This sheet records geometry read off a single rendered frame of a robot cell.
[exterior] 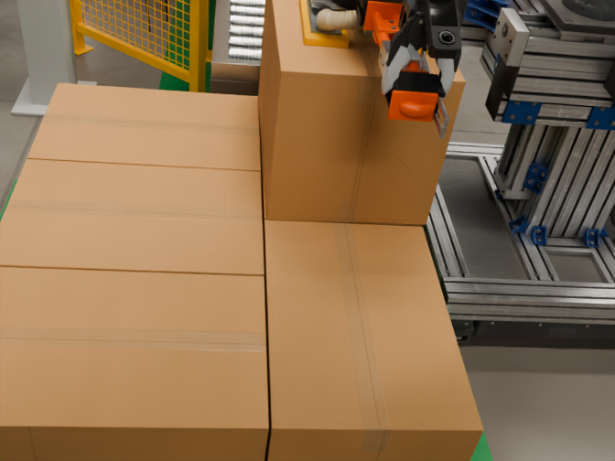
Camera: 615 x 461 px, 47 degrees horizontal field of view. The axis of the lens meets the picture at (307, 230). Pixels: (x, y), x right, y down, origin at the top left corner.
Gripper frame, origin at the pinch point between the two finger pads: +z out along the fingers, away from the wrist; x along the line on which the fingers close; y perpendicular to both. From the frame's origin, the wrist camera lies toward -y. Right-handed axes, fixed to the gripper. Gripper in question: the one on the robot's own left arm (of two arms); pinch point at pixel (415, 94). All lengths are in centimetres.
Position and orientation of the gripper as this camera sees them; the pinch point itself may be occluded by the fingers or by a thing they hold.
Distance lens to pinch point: 121.4
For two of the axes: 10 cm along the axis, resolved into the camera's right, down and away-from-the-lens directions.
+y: -0.6, -6.3, 7.7
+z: -1.2, 7.7, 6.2
